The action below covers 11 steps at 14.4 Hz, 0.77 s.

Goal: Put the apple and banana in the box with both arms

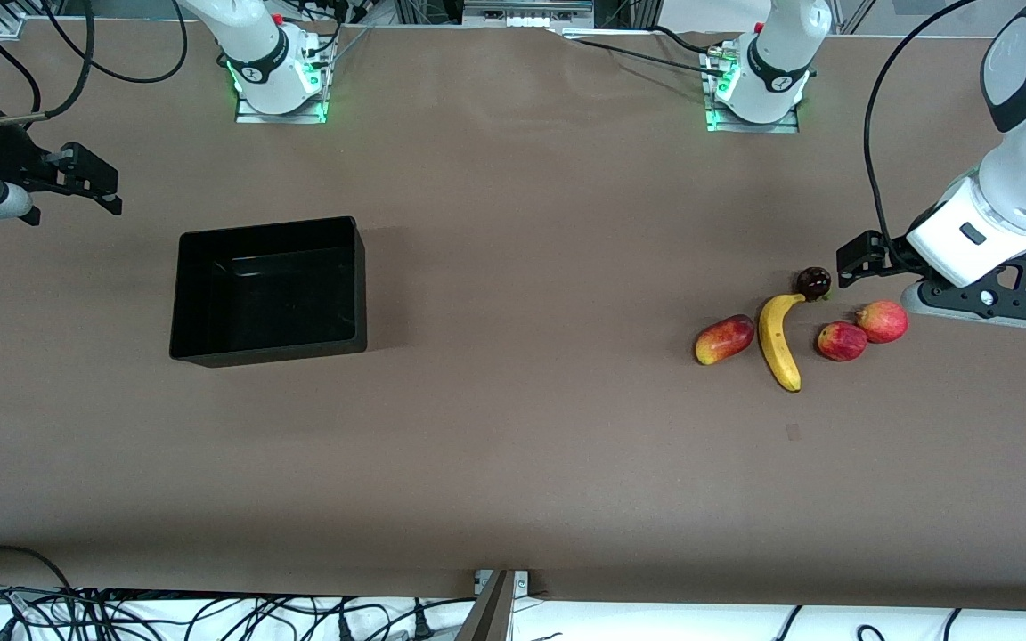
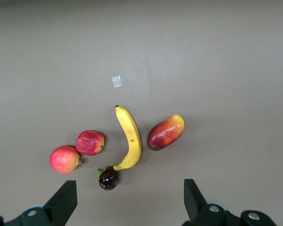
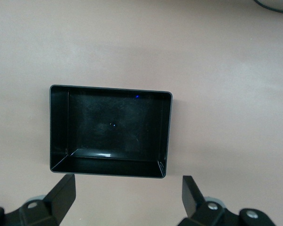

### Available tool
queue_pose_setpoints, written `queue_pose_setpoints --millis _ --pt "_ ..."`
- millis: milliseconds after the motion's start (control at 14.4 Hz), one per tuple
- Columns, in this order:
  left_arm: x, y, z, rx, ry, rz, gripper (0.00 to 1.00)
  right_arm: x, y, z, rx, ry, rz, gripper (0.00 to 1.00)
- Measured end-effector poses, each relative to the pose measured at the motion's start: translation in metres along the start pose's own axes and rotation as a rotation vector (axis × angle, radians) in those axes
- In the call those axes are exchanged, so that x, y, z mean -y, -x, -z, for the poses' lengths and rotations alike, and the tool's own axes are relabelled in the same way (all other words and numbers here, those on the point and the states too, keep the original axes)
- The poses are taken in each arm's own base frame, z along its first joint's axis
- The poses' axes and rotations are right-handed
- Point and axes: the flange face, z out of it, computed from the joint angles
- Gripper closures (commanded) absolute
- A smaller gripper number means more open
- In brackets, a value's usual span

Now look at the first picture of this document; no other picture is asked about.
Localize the black plastic box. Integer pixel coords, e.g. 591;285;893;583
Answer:
168;215;368;369

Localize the thick black gripper cable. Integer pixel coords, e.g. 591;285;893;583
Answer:
0;0;97;126

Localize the red apple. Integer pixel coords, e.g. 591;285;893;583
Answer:
856;300;909;345
816;321;868;362

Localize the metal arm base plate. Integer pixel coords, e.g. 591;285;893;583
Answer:
234;36;336;125
700;45;802;134

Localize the paper table cover sheet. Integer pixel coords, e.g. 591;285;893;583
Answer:
0;20;1026;613

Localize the red yellow mango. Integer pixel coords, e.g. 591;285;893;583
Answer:
695;314;755;367

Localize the white power strip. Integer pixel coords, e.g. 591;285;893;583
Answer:
462;0;595;28

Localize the dark purple round fruit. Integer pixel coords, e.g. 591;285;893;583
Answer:
796;266;833;302

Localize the yellow banana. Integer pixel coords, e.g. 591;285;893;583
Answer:
758;293;808;394

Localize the dark grey post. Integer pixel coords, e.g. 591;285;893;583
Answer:
452;570;516;641

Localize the small metal bracket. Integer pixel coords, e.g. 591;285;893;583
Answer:
474;569;531;596

